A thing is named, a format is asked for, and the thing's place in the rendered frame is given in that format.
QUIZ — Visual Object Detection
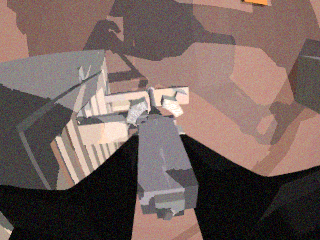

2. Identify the grey square frame with horizontal slats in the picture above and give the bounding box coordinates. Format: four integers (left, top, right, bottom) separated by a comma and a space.
0, 49, 199, 220

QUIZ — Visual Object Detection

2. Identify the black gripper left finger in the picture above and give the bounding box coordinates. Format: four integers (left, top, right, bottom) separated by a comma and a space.
0, 136, 140, 240

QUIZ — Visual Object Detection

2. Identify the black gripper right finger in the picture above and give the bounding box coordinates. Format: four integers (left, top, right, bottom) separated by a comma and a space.
179, 135, 320, 240

